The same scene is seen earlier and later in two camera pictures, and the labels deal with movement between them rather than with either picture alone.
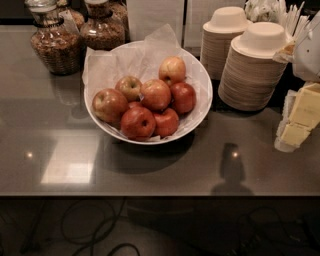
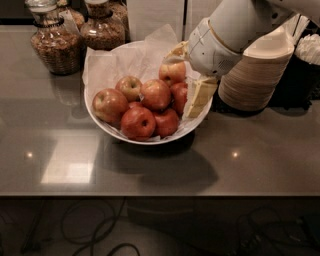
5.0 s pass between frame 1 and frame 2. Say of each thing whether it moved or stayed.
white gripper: moved
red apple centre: stayed
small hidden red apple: stayed
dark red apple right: stayed
